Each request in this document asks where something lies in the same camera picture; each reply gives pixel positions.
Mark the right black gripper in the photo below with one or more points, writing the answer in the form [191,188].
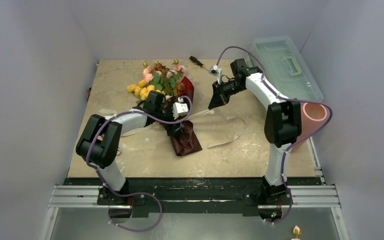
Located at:
[220,91]

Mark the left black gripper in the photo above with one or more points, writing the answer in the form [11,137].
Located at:
[171,130]

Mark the cream ribbon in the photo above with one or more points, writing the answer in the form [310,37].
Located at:
[211,127]

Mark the flower bouquet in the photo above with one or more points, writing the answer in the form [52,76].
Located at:
[161,83]

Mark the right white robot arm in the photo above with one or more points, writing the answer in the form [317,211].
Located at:
[282,124]

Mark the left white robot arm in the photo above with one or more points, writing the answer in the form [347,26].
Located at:
[98,144]

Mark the pink cylindrical vase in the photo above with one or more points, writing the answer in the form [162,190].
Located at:
[312,117]

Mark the yellow black screwdriver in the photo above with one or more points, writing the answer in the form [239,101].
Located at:
[197,62]

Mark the clear plastic storage box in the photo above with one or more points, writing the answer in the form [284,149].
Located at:
[285,67]

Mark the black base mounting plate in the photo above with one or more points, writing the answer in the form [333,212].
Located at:
[225,195]

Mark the small pink flower bud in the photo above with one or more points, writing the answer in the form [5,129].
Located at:
[297,233]

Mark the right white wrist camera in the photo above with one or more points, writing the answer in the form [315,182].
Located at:
[216,71]

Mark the aluminium rail frame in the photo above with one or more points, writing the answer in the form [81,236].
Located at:
[306,192]

